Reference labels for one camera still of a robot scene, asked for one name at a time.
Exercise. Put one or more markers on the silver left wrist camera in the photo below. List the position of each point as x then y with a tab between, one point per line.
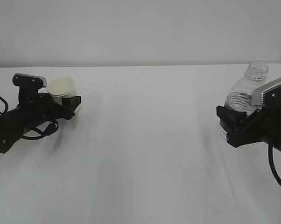
29	86

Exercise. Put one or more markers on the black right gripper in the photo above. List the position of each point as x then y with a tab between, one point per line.
263	125

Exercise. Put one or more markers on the white paper cup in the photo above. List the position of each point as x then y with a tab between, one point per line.
61	90

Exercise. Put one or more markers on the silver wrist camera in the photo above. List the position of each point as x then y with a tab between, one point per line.
29	86
268	95

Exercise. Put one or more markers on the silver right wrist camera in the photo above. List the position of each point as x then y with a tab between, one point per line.
268	95

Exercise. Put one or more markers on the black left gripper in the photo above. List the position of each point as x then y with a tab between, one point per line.
43	109

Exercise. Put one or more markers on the clear plastic water bottle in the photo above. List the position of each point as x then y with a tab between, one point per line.
239	97

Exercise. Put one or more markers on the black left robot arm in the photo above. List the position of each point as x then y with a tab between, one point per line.
12	129

